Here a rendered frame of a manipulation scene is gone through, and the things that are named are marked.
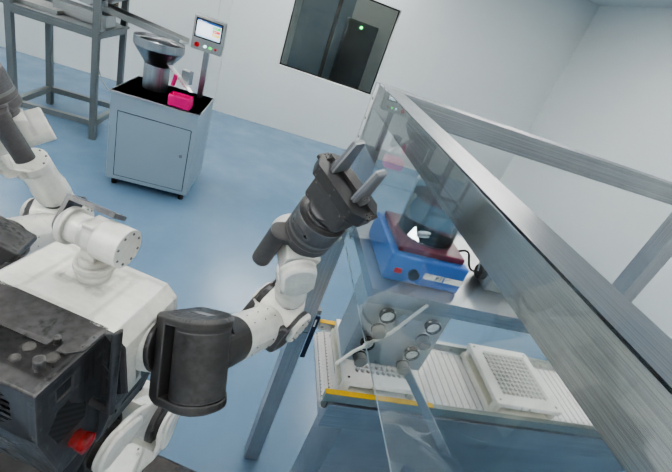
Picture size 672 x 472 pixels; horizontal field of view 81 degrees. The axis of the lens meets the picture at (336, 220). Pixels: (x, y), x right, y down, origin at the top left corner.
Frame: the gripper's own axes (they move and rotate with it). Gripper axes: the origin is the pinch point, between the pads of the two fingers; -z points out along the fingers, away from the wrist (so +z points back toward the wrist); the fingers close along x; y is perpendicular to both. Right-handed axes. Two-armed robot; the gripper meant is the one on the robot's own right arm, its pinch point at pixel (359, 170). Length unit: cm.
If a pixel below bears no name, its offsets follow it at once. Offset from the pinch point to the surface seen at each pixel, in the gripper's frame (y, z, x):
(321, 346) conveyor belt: 31, 80, -15
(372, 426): 30, 77, -43
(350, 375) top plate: 26, 67, -27
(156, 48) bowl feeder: 88, 156, 224
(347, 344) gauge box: 17, 48, -19
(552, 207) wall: 510, 183, -22
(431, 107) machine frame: 50, 9, 18
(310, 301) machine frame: 33, 75, -1
